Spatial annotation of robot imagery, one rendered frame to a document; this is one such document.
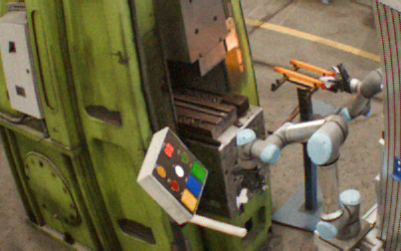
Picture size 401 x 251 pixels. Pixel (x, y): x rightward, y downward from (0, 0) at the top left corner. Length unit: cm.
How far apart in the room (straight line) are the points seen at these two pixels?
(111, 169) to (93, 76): 56
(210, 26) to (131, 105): 51
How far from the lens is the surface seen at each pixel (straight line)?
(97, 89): 404
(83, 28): 391
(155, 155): 359
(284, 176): 532
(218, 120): 412
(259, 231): 468
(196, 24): 381
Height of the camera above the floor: 321
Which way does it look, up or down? 33 degrees down
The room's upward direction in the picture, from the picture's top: 11 degrees counter-clockwise
